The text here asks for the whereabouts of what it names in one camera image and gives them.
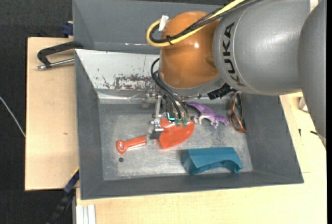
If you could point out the red plastic scoop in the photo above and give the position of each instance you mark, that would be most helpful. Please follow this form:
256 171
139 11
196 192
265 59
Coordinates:
176 136

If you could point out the teal curved plastic block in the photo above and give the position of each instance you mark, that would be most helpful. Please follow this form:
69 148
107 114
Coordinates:
210 159

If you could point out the purple toy dinosaur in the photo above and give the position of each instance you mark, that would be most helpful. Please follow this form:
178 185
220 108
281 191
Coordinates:
208 115

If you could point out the pale wood flat board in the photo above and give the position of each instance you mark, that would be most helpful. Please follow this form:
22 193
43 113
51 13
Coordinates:
49 119

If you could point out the grey metal bin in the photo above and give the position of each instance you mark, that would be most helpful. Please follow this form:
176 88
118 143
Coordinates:
145 163

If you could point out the brown sunglasses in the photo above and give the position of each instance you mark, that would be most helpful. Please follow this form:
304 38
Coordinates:
240 124

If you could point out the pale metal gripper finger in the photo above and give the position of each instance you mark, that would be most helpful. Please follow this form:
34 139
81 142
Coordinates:
156 124
155 135

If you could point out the black cylinder on white bracket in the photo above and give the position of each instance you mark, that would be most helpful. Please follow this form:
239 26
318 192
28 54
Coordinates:
219 92

